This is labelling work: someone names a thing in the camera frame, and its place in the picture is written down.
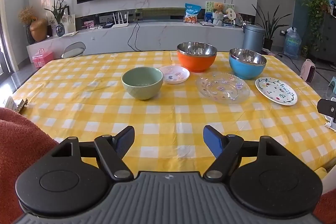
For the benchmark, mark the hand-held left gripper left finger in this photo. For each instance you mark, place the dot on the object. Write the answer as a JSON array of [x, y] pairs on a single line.
[[123, 141]]

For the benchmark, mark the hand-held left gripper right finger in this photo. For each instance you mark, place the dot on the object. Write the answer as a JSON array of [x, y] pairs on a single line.
[[212, 141]]

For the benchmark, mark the clear glass plate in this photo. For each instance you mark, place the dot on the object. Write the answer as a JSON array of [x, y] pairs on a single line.
[[223, 88]]

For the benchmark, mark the green ceramic bowl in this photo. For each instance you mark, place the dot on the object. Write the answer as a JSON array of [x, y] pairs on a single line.
[[141, 90]]

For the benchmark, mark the white fruit-print plate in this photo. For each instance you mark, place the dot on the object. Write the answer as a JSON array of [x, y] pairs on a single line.
[[275, 92]]

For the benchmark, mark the small white sticker plate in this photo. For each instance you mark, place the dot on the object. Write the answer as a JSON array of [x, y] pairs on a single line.
[[178, 77]]

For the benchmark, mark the blue steel bowl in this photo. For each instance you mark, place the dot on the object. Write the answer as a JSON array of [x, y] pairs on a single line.
[[244, 69]]

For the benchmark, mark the orange steel bowl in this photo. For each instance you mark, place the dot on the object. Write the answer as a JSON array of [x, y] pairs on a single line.
[[197, 62]]

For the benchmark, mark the white plastic stand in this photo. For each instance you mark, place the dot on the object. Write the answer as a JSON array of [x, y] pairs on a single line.
[[331, 124]]

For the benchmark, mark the light blue stool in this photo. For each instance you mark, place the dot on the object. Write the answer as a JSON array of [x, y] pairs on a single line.
[[332, 83]]

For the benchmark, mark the yellow checked tablecloth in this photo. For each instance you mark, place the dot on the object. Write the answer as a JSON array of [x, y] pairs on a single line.
[[105, 113]]

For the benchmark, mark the pink heater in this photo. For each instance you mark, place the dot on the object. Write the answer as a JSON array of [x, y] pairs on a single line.
[[307, 70]]

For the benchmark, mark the dark cabinet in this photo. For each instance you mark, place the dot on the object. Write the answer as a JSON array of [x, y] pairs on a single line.
[[328, 37]]

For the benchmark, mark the blue water bottle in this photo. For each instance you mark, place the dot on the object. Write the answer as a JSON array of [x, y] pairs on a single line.
[[292, 44]]

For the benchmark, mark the patterned pink bag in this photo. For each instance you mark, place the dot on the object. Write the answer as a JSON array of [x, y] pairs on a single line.
[[268, 50]]

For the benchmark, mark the bushy green plant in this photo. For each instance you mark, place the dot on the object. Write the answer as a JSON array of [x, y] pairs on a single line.
[[316, 11]]

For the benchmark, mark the long-leaf potted plant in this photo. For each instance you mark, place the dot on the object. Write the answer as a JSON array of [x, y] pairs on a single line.
[[269, 27]]

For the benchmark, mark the grey cushioned metal stool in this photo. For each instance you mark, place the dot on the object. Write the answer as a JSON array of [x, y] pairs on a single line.
[[73, 50]]

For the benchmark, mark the grey trash can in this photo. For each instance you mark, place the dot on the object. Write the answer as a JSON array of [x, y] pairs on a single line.
[[252, 37]]

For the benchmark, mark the metal binder clip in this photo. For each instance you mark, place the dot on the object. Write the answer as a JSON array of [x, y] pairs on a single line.
[[22, 105]]

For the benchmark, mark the white marble television cabinet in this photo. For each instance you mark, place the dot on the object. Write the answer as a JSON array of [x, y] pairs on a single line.
[[157, 37]]

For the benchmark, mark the pink storage box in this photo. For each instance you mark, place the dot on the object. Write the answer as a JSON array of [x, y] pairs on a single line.
[[42, 58]]

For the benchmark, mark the white router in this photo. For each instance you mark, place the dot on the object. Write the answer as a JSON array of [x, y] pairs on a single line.
[[120, 25]]

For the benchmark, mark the white paper box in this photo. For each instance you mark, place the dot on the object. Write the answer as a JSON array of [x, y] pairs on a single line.
[[9, 102]]

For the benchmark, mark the round hand fan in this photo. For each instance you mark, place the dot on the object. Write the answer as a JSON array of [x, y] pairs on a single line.
[[230, 14]]

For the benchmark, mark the brown teddy bear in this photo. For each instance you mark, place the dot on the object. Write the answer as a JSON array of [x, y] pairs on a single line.
[[218, 12]]

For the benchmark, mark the white photo card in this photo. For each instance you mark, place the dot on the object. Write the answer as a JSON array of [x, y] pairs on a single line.
[[68, 23]]

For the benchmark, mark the blue snack bag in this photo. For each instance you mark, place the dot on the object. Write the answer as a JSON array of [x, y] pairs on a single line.
[[192, 12]]

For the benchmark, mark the brown round vase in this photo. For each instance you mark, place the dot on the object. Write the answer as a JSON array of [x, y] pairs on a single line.
[[38, 31]]

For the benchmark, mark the green plant in blue vase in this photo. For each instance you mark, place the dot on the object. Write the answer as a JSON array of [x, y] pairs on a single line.
[[59, 16]]

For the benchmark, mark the dark framed window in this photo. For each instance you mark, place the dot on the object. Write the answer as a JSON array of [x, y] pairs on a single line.
[[4, 43]]

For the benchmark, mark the dried orange flowers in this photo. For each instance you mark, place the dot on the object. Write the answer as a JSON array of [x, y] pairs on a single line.
[[26, 15]]

